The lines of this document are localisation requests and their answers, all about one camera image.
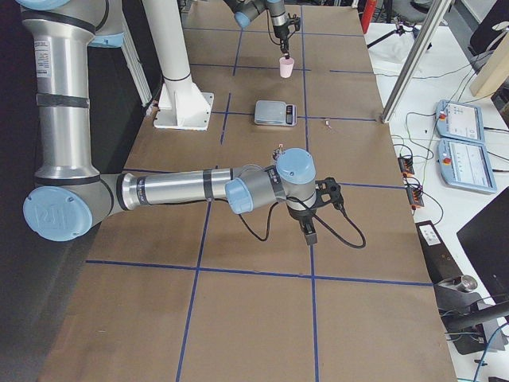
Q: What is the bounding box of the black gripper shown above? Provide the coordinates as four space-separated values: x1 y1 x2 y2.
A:
273 23 290 60
287 205 317 244

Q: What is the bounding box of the pink paper cup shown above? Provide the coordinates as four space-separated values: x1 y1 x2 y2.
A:
279 57 294 79

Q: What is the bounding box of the clear glass sauce bottle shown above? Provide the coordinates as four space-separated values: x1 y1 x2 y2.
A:
272 144 284 161

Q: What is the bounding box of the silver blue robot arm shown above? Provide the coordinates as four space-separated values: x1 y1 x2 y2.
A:
223 0 291 59
16 1 319 245

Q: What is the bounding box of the silver digital kitchen scale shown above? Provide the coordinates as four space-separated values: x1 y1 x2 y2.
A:
254 100 297 127

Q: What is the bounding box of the red cylinder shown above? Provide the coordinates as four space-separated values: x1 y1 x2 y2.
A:
361 0 378 34

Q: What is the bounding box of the lower orange black adapter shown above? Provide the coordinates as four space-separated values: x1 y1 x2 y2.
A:
406 184 425 210

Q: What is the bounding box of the orange black adapter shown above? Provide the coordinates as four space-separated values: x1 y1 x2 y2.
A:
398 156 414 177
406 184 425 210

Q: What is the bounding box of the upper orange black adapter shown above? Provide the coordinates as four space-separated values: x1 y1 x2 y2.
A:
398 156 414 177

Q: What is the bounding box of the black box with label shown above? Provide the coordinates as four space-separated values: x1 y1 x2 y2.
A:
415 220 463 284

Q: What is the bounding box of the lower blue teach pendant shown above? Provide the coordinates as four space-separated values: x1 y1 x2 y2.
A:
437 138 497 193

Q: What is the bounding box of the blue teach pendant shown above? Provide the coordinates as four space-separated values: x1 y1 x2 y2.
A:
436 99 485 143
437 138 497 193

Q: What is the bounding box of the black monitor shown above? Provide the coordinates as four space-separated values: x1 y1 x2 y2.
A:
457 189 509 302

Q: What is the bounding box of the black clamp stand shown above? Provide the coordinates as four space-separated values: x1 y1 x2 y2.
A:
433 275 508 355

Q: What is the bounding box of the upper blue teach pendant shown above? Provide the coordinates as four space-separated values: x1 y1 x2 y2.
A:
436 99 485 143

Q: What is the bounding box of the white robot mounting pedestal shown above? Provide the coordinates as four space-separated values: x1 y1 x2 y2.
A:
143 0 214 131

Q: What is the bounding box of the black camera tripod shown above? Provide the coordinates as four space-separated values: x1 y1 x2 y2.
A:
367 22 422 49

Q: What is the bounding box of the aluminium frame post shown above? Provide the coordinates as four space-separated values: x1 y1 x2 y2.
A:
380 0 453 123

